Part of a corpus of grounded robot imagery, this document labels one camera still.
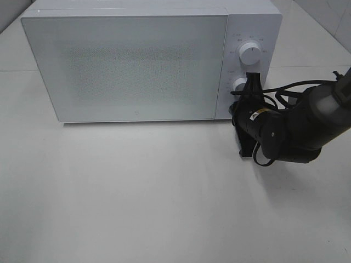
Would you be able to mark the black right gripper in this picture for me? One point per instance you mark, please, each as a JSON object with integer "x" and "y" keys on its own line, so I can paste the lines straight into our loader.
{"x": 254, "y": 119}

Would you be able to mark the upper white power knob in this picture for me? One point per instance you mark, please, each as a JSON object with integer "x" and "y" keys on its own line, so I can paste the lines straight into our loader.
{"x": 250, "y": 53}

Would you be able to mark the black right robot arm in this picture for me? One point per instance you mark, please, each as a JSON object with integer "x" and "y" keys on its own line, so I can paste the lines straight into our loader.
{"x": 293, "y": 122}

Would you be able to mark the white microwave oven body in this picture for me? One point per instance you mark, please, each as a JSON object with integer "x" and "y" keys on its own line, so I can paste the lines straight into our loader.
{"x": 257, "y": 21}

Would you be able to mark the white timer knob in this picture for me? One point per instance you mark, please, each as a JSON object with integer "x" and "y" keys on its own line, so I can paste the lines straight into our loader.
{"x": 239, "y": 84}

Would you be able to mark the white microwave door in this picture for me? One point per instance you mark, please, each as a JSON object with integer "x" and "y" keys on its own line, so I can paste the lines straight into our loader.
{"x": 116, "y": 69}

